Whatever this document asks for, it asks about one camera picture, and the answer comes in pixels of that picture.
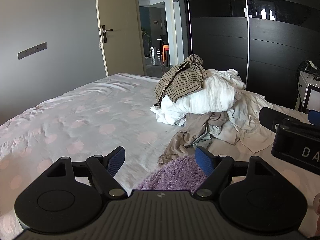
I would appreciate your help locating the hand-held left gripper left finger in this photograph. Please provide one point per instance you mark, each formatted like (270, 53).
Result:
(116, 161)

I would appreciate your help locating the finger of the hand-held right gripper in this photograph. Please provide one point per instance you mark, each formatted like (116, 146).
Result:
(268, 117)
(315, 117)

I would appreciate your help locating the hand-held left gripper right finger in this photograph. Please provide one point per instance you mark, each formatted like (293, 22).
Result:
(203, 161)

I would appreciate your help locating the beige striped garment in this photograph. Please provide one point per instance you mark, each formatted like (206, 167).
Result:
(181, 80)

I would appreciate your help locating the white thin garment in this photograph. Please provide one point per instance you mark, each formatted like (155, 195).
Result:
(252, 120)

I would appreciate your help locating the white nightstand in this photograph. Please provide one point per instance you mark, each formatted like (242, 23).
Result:
(307, 90)

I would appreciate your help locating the pale blue garment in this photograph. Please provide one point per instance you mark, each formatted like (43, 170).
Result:
(212, 131)

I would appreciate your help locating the purple fluffy garment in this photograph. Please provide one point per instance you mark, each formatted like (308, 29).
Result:
(172, 175)

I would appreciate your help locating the taupe garment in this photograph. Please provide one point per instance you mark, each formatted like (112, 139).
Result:
(190, 130)

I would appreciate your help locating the bed with pink dotted sheet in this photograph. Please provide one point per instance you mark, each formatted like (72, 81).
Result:
(87, 120)

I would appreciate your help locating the white textured garment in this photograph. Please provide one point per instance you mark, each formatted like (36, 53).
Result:
(210, 92)

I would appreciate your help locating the black wardrobe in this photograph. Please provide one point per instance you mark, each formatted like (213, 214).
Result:
(275, 42)

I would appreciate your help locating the cream room door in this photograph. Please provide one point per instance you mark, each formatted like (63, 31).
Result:
(120, 12)

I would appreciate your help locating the grey wall switch panel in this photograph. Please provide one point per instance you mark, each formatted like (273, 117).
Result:
(32, 50)

